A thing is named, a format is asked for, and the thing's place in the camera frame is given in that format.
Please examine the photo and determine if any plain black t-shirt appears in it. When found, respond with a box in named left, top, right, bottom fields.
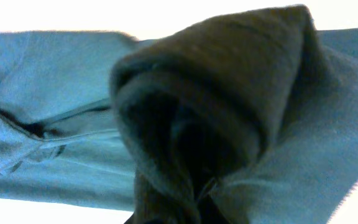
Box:
left=0, top=4, right=358, bottom=224

